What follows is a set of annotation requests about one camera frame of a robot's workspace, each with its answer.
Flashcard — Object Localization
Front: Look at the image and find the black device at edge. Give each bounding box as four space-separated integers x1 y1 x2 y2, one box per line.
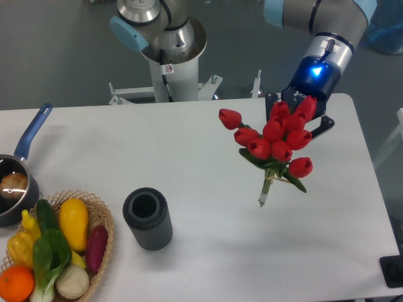
379 255 402 288

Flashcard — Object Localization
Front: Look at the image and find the beige onion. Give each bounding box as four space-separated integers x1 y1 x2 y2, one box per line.
56 264 89 299

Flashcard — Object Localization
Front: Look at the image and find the yellow banana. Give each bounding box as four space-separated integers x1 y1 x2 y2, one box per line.
71 250 86 269

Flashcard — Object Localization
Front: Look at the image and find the purple eggplant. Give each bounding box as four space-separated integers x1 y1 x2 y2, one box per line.
86 225 108 273

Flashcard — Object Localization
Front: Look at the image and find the small yellow pepper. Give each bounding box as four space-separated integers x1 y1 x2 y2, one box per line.
21 210 41 241

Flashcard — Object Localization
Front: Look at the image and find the brown bread roll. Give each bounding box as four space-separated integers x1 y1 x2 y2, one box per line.
1 172 28 199

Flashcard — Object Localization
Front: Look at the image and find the white frame at right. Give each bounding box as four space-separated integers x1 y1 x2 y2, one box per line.
372 108 402 169

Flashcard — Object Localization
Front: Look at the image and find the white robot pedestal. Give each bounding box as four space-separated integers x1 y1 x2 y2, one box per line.
109 16 223 105

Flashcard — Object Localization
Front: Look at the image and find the blue handled saucepan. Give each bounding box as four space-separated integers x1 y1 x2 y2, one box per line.
1 103 53 227

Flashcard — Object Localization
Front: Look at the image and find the dark grey ribbed vase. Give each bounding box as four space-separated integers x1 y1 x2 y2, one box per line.
123 187 173 251

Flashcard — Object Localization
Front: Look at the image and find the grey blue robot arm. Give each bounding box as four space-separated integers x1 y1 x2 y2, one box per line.
110 1 377 137

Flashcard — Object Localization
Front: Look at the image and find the blue translucent container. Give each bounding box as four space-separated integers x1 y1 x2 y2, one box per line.
363 0 402 55

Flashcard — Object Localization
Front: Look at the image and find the green cucumber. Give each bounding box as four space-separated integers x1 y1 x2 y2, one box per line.
35 199 60 233

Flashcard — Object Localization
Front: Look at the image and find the orange fruit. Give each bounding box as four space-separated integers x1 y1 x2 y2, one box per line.
1 266 35 301

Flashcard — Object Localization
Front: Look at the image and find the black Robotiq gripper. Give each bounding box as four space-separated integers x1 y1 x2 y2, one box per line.
264 57 341 139

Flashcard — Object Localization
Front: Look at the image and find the woven wicker basket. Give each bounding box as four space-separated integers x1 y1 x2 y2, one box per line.
1 191 114 301

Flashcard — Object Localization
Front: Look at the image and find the yellow bell pepper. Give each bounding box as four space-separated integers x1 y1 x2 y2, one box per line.
7 232 34 269

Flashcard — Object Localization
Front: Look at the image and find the green bok choy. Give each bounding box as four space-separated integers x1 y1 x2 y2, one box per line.
30 229 71 301

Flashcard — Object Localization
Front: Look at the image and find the black cable on pedestal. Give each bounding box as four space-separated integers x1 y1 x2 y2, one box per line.
159 49 174 103

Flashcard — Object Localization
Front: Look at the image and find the red tulip bouquet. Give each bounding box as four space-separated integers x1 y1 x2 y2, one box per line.
219 96 317 206

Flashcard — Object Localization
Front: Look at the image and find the yellow squash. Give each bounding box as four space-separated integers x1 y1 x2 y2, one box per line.
59 198 89 253

